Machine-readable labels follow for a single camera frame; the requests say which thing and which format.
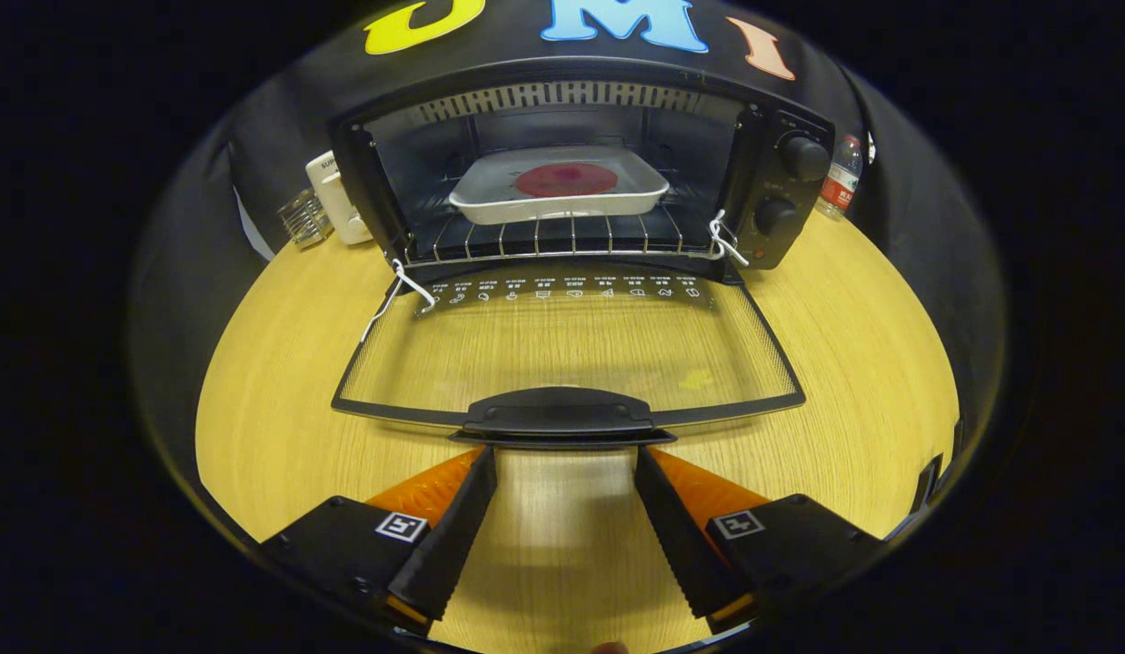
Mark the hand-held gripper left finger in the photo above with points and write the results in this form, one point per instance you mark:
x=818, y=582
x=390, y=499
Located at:
x=453, y=536

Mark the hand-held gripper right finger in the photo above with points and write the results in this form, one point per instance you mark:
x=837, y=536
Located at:
x=676, y=536

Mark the white square plate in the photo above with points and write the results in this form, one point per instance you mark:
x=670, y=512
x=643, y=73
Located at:
x=490, y=204

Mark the black toaster oven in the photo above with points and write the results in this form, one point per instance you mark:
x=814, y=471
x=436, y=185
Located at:
x=799, y=200

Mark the pink ham slice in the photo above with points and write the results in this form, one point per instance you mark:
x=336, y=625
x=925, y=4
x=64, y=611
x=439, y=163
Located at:
x=567, y=180

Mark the white slot toaster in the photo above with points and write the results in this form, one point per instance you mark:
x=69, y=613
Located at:
x=335, y=195

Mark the clear water bottle red label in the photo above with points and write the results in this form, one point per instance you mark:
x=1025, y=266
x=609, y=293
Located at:
x=840, y=182

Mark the black backdrop cloth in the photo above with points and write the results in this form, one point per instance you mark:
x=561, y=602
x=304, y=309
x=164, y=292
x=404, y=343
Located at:
x=281, y=136

